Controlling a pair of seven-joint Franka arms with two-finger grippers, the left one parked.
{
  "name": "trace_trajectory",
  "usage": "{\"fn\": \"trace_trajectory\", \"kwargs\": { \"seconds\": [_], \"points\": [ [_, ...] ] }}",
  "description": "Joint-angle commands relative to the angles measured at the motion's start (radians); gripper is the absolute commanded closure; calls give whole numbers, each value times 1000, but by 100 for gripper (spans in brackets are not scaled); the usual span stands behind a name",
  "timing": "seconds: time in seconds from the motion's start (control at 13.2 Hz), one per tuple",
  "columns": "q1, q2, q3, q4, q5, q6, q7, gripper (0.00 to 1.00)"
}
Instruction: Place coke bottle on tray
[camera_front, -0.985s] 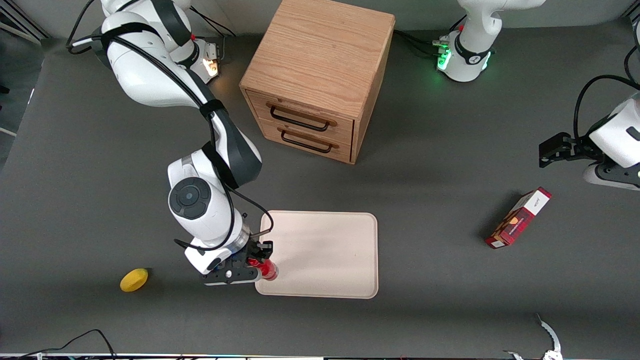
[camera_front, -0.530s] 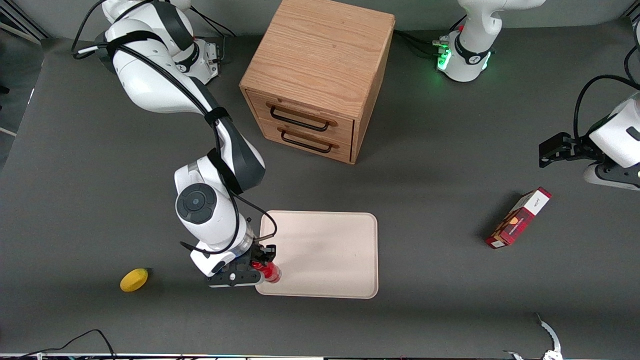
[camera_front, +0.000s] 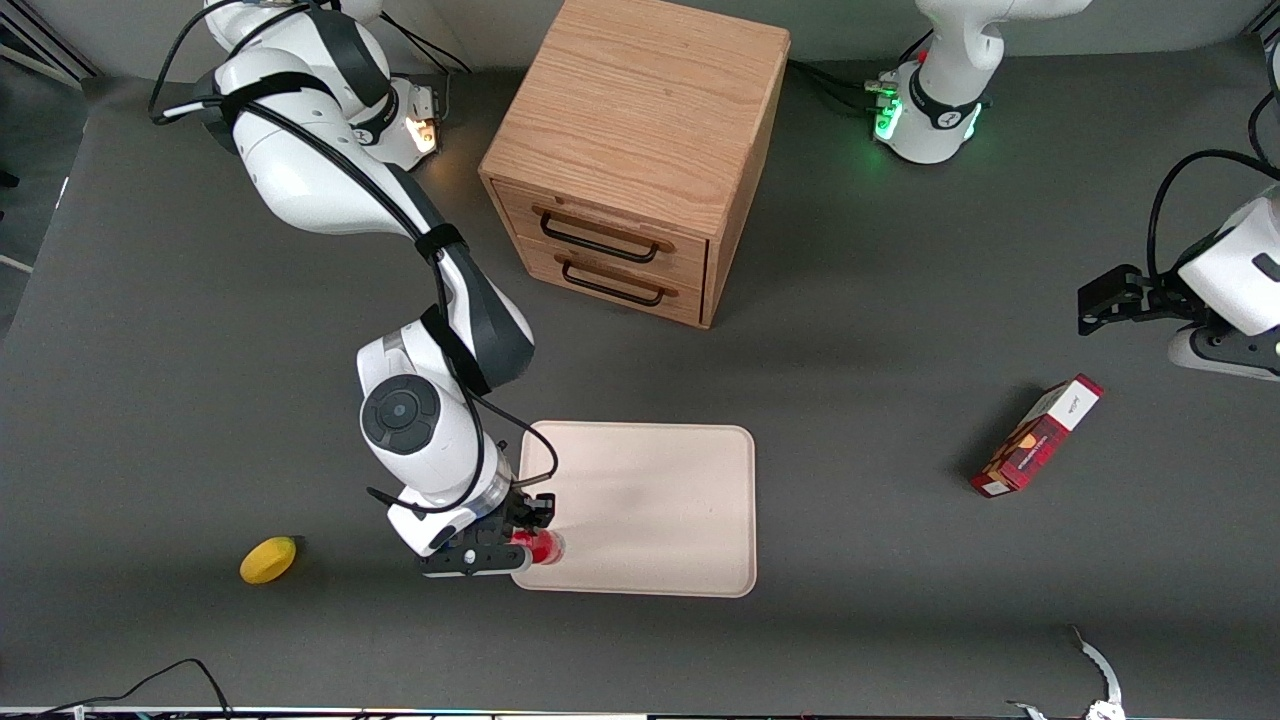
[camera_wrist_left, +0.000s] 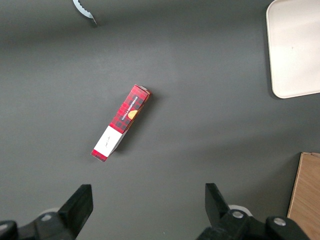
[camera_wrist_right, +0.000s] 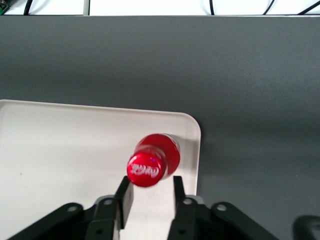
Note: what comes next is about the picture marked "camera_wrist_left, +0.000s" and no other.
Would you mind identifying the red plaid shortbread box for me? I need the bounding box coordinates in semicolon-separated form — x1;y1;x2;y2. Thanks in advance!
90;84;153;163

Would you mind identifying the beige rectangular tray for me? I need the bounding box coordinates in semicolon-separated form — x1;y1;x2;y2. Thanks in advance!
265;0;320;100

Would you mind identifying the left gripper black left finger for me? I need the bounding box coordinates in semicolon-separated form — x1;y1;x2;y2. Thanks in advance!
34;184;94;240

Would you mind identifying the wooden two-drawer cabinet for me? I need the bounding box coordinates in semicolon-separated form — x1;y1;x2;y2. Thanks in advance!
286;151;320;240

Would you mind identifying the white serrated plastic strip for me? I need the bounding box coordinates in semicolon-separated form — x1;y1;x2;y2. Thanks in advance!
72;0;99;27

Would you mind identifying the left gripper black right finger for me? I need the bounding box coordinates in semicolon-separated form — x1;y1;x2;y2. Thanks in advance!
194;182;254;240

